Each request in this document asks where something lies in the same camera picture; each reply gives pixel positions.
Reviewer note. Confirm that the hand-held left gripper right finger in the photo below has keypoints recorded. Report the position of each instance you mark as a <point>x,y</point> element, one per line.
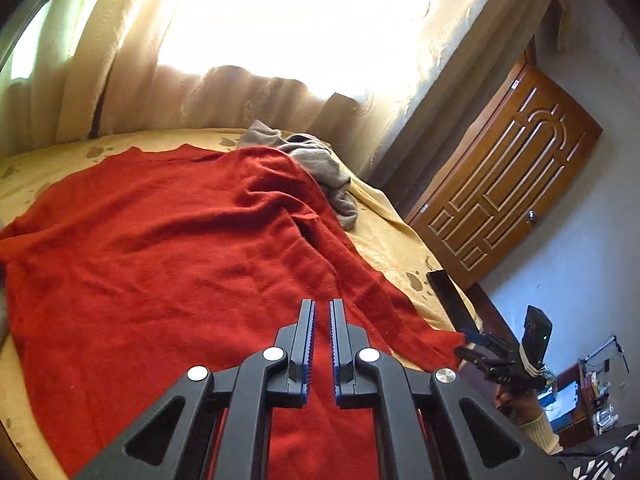
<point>342,360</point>

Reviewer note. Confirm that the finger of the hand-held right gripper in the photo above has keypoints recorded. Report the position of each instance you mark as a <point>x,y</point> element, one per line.
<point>470,354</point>
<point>472,334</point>

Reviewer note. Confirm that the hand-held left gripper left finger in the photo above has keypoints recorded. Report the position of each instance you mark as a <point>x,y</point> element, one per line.
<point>300,360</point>

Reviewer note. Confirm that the red knit sweater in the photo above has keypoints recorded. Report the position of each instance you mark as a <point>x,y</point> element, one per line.
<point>175,260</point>

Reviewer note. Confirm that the taupe knit sweater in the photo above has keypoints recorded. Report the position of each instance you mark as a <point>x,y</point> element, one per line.
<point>320,170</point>

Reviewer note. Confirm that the person's right forearm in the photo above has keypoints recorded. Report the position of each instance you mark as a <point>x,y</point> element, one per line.
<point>542,430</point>

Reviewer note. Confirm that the person's right hand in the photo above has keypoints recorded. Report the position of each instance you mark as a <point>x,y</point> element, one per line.
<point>522,405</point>

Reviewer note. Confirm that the cluttered wooden desk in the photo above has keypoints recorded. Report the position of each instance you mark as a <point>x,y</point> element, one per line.
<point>595,395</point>

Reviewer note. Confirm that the metal door knob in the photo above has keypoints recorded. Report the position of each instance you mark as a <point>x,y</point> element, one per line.
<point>531,216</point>

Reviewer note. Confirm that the yellow paw print blanket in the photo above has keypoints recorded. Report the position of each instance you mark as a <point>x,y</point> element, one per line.
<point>390,245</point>

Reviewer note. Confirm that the black patterned clothing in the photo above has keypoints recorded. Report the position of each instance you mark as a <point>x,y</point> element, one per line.
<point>605,460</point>

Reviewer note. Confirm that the carved wooden door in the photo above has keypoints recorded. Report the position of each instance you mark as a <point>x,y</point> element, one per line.
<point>505,175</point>

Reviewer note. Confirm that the dark grey curtain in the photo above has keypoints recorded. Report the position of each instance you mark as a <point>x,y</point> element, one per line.
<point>450,125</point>

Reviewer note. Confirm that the cream patterned curtain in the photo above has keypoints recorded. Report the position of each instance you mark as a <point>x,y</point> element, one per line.
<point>50,100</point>
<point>250,95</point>

